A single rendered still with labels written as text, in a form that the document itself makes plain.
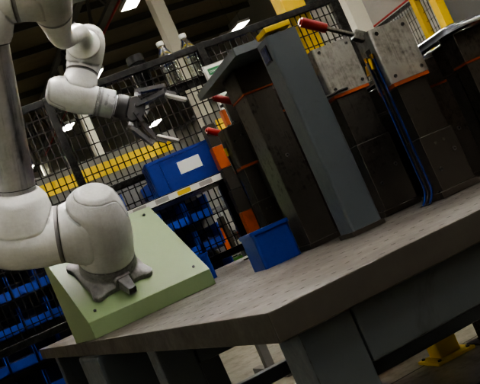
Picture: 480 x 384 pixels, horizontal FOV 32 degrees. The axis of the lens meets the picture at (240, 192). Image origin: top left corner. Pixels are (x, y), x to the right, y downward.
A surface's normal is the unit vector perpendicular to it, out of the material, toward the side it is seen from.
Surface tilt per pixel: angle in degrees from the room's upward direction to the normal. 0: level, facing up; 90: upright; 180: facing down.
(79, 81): 77
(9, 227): 105
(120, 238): 128
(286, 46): 90
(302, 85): 90
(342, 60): 90
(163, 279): 42
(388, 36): 90
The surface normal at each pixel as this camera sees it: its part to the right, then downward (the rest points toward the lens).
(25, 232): 0.21, 0.17
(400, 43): 0.26, -0.16
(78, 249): 0.12, 0.58
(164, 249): -0.06, -0.82
